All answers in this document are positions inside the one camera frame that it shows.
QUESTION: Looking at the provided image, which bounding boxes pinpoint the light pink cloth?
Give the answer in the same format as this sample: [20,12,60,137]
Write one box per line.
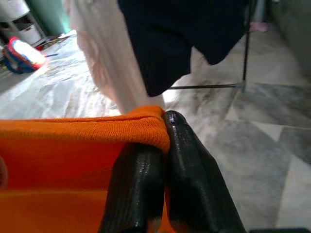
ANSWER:
[250,21,270,33]

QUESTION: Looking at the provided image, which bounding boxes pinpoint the green plastic bin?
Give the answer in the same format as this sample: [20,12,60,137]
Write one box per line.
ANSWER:
[25,0,71,37]

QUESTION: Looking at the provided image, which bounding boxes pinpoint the red and blue backpack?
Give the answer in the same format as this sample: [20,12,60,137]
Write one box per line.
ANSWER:
[2,36,48,75]

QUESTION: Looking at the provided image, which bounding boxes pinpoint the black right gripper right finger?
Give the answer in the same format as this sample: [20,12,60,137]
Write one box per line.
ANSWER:
[162,110,247,233]

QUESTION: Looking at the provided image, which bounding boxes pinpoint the orange garment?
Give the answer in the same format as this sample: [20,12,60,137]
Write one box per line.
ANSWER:
[0,105,171,233]

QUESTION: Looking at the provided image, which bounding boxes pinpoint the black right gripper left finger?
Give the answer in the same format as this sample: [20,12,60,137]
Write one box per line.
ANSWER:
[98,143,166,233]

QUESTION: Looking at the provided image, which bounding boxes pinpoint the white hanging shirt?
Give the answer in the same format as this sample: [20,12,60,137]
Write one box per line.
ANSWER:
[64,0,168,115]

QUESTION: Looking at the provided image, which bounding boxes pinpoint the black metal drying rack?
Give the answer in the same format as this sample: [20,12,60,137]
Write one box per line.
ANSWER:
[167,0,258,93]

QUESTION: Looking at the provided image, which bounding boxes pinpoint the dark navy hanging garment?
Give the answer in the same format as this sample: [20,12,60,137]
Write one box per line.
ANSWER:
[118,0,251,98]

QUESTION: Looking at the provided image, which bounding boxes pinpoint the white drawer cabinet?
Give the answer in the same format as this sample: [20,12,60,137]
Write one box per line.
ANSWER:
[0,0,47,47]

